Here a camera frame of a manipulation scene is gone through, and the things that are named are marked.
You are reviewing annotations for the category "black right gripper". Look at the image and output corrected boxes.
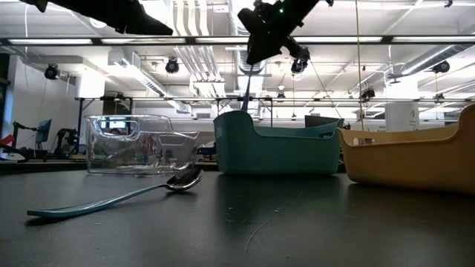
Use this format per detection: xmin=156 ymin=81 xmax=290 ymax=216
xmin=246 ymin=0 xmax=321 ymax=66

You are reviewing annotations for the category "mustard orange plastic bin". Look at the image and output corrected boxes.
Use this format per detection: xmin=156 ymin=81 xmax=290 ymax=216
xmin=337 ymin=103 xmax=475 ymax=196

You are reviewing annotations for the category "black monitor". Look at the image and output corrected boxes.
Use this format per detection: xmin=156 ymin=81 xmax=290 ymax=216
xmin=304 ymin=114 xmax=344 ymax=129

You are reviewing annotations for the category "black overhead frame bar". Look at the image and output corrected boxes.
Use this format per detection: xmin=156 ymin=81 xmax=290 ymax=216
xmin=0 ymin=36 xmax=475 ymax=47

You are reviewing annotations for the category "iridescent rainbow metal spoon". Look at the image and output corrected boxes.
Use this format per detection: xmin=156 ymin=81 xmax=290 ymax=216
xmin=240 ymin=63 xmax=257 ymax=113

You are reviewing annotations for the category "teal plastic bin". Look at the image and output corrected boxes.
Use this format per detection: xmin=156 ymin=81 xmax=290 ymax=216
xmin=213 ymin=110 xmax=345 ymax=177

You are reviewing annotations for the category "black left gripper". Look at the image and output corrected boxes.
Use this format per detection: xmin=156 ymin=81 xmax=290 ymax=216
xmin=51 ymin=0 xmax=174 ymax=37

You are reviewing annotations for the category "black table mat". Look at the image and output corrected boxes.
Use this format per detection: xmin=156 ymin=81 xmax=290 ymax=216
xmin=0 ymin=170 xmax=475 ymax=267

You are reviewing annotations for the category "thin hanging cord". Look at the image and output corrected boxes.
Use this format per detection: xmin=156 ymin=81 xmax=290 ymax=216
xmin=354 ymin=0 xmax=365 ymax=131

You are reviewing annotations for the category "black bowl teal handle spoon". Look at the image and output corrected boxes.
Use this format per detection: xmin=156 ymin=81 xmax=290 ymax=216
xmin=26 ymin=167 xmax=206 ymax=219

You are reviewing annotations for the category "silver ribbed ventilation duct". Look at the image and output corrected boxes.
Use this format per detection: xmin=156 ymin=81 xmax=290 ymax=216
xmin=229 ymin=36 xmax=280 ymax=76

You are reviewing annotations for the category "white pillar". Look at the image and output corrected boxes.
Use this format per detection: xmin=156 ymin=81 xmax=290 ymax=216
xmin=384 ymin=83 xmax=420 ymax=133

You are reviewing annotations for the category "clear plastic bin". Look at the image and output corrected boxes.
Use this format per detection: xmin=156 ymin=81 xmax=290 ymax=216
xmin=84 ymin=113 xmax=201 ymax=176

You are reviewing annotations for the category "blue computer monitor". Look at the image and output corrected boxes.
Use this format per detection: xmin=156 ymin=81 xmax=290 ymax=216
xmin=36 ymin=118 xmax=53 ymax=145

